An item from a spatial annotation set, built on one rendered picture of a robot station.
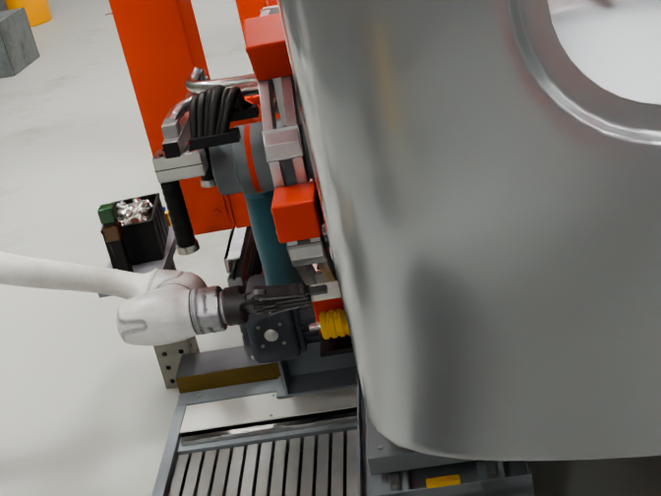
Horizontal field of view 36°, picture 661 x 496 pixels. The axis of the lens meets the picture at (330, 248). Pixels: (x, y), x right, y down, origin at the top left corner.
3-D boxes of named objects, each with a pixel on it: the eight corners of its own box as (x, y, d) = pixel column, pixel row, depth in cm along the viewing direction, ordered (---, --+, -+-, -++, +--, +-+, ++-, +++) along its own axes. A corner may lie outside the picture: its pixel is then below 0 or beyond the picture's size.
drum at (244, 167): (325, 192, 198) (310, 125, 192) (219, 210, 200) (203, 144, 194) (326, 166, 211) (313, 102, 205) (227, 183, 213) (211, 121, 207)
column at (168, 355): (199, 384, 293) (162, 256, 275) (166, 389, 294) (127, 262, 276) (204, 365, 302) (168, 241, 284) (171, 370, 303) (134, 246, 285)
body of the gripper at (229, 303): (231, 331, 196) (277, 324, 195) (220, 320, 188) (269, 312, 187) (228, 294, 198) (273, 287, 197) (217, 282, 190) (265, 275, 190)
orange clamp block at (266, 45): (299, 75, 176) (288, 40, 168) (255, 83, 177) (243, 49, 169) (296, 44, 180) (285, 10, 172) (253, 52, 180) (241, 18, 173)
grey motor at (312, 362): (426, 394, 252) (403, 272, 237) (263, 418, 256) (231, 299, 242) (421, 355, 269) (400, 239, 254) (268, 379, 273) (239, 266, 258)
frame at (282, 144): (341, 331, 188) (280, 49, 165) (307, 337, 189) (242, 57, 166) (343, 215, 237) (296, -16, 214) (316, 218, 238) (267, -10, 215)
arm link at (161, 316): (184, 290, 188) (198, 277, 201) (104, 303, 189) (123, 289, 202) (195, 345, 189) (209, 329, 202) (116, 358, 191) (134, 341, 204)
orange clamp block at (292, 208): (324, 216, 178) (322, 237, 170) (280, 223, 179) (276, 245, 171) (316, 179, 175) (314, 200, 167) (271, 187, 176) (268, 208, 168)
